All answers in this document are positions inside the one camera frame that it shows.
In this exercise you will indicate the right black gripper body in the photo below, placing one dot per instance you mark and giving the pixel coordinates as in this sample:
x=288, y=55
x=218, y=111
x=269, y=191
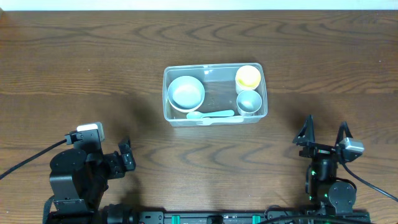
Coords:
x=319, y=152

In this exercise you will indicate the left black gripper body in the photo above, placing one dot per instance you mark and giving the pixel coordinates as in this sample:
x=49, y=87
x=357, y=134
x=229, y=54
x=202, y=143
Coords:
x=115, y=166

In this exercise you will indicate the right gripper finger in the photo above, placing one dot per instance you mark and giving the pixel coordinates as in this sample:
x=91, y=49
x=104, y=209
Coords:
x=306, y=135
x=343, y=133

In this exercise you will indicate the grey cup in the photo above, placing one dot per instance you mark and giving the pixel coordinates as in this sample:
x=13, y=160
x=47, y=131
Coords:
x=248, y=102

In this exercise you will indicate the white cup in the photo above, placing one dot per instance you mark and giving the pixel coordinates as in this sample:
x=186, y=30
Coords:
x=240, y=88

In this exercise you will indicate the yellow cup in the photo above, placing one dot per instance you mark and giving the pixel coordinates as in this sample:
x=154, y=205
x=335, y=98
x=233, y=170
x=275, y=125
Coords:
x=248, y=76

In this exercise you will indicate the pale green plastic spoon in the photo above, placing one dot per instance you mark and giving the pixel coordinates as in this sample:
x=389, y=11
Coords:
x=200, y=115

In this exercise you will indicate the grey bowl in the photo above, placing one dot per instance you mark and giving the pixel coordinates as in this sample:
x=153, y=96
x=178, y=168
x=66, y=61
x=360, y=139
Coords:
x=186, y=92

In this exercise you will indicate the white plastic fork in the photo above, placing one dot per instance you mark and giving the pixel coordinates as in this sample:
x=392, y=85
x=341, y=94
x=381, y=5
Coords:
x=221, y=120

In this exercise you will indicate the white bowl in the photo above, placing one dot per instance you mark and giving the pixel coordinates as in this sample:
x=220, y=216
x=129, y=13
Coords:
x=185, y=110

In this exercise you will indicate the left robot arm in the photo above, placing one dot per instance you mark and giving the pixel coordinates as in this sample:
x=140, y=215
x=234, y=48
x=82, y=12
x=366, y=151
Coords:
x=79, y=177

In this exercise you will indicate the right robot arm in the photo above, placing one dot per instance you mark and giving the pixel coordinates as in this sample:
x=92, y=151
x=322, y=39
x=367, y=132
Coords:
x=332, y=195

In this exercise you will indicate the clear plastic container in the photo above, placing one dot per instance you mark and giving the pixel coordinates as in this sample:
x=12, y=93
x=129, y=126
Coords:
x=220, y=91

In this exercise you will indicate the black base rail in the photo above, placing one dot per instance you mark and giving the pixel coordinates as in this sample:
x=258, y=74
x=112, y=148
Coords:
x=275, y=214

